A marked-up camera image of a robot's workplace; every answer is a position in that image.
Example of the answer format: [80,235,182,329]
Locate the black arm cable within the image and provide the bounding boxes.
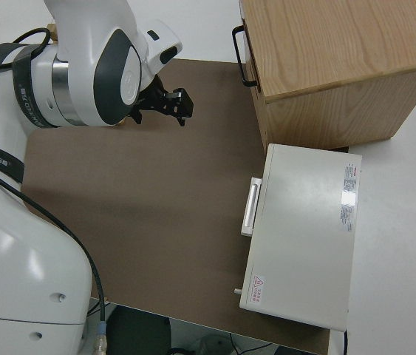
[0,28,109,354]

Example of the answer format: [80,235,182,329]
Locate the black rounded floor object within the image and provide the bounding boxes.
[109,303,174,355]

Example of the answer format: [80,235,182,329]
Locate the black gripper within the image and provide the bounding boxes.
[129,72,195,127]

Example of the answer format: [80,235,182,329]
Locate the black drawer handle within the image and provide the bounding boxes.
[231,24,259,88]

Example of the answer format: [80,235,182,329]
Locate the brown table mat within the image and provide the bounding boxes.
[0,44,333,355]

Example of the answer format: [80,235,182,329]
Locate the white toaster oven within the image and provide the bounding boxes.
[239,143,363,332]

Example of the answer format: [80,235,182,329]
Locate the grey round floor object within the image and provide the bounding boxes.
[191,331,233,355]

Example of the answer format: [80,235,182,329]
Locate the white oven door handle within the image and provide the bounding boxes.
[240,177,264,237]

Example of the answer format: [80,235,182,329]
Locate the wooden drawer cabinet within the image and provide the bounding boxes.
[239,0,416,151]

